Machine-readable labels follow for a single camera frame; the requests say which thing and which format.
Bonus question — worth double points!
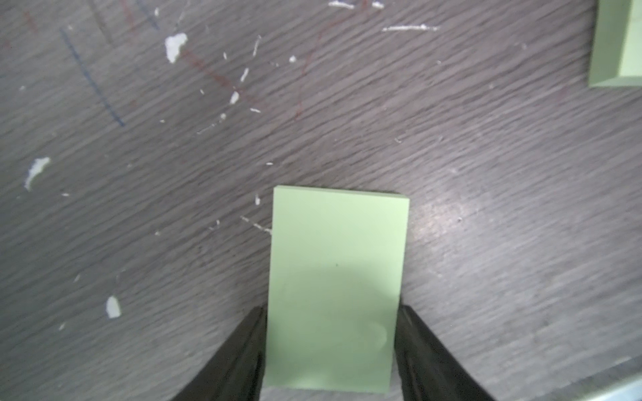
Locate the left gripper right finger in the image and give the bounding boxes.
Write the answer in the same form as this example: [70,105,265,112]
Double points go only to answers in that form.
[395,304,494,401]

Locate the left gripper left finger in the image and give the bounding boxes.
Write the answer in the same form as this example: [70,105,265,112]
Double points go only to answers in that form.
[173,306,267,401]

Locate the green sticky note pad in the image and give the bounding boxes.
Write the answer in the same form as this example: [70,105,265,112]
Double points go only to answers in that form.
[264,185,410,394]
[588,0,641,88]

